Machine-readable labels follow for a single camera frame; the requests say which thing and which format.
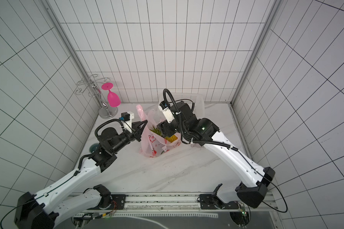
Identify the aluminium rail frame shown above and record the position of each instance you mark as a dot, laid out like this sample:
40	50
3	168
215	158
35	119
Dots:
175	204

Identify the teal cup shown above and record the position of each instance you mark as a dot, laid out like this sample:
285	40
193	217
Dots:
94	147

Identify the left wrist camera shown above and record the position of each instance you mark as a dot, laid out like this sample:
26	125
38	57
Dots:
126	118

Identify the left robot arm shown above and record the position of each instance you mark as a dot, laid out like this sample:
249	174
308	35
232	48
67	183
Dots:
49	207

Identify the pink wine glass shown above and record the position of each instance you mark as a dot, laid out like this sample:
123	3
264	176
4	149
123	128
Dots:
113	98

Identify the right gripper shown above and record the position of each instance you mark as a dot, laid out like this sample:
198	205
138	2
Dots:
166	127

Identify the white plastic basket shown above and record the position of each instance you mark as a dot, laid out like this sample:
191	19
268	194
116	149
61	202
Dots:
190	99

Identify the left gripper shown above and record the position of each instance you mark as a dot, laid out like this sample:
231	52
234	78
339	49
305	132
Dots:
138	128

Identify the yellow pineapple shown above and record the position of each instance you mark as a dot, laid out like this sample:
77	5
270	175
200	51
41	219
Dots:
171	139

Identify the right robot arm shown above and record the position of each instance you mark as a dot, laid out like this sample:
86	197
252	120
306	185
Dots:
254	179

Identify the silver glass rack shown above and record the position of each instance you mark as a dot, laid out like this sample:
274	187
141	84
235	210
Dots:
92	85

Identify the pink plastic bag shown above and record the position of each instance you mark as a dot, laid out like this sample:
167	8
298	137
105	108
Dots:
153	145

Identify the green-brown pineapple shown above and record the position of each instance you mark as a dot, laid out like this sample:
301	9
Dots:
156	130

